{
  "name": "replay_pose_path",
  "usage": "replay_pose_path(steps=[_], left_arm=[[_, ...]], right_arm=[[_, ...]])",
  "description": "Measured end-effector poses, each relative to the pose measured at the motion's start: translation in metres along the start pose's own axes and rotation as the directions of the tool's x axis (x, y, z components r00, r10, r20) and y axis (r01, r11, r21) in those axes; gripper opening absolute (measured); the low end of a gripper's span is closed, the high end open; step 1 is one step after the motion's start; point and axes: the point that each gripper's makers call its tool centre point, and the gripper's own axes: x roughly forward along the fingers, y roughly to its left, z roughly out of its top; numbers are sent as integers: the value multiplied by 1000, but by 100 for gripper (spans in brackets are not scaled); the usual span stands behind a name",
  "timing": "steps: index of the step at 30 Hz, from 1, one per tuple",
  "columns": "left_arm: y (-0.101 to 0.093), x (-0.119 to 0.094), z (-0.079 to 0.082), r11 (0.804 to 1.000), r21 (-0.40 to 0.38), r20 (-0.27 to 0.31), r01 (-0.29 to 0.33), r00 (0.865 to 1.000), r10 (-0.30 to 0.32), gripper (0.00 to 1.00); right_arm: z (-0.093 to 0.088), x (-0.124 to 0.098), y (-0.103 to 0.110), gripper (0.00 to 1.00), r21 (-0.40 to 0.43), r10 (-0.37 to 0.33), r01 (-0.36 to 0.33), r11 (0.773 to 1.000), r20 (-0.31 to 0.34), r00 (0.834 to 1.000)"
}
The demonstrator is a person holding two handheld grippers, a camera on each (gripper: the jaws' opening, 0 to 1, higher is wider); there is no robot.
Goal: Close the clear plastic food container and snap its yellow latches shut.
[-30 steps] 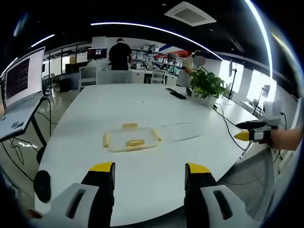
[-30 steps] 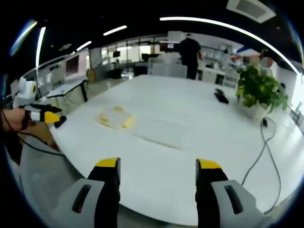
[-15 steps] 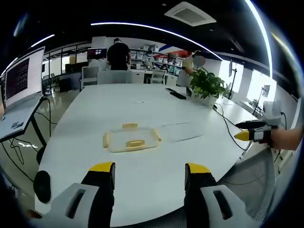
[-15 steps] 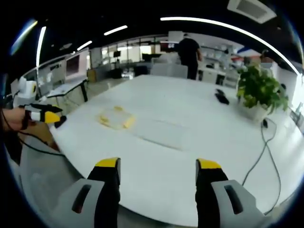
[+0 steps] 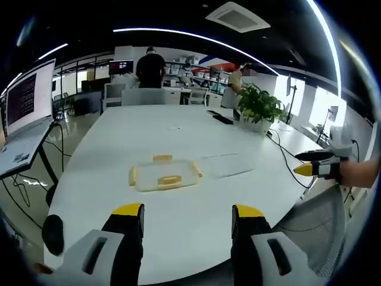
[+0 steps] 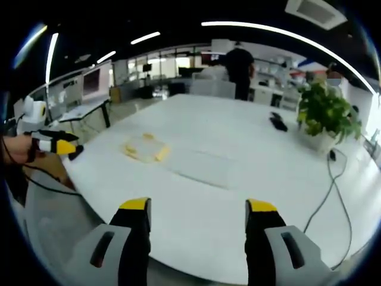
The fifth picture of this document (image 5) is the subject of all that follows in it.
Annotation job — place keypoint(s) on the grey mesh chair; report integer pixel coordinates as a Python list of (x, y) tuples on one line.
[(315, 226)]

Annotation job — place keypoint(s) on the black oval armrest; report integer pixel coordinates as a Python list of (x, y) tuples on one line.
[(53, 233)]

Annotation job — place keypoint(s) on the clear plastic lid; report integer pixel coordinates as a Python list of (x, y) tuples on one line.
[(227, 165)]

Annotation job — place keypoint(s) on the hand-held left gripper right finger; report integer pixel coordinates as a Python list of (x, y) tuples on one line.
[(253, 250)]

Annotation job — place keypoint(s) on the large display screen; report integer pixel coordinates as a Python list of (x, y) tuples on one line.
[(28, 95)]

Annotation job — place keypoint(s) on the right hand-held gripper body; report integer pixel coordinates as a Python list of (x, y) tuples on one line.
[(341, 143)]

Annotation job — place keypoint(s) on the white office chair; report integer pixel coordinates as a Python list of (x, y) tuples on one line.
[(143, 96), (114, 93), (198, 96)]

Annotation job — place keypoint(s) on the grey stand desk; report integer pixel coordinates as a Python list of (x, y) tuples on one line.
[(21, 152)]

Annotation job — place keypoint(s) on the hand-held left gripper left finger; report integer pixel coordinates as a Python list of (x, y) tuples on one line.
[(119, 247)]

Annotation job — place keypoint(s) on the dark monitor with red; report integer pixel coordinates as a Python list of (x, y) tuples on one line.
[(120, 67)]

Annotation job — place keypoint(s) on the black flat device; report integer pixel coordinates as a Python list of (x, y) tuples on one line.
[(213, 112), (224, 119)]

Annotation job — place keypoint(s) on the black tripod stand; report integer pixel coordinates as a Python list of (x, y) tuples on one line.
[(293, 98)]

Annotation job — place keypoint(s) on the clear container with yellow clips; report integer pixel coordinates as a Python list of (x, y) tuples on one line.
[(166, 171)]

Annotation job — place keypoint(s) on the ceiling air vent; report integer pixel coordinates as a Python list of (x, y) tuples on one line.
[(238, 16)]

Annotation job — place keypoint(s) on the green potted plant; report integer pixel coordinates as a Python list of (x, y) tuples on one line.
[(260, 104)]

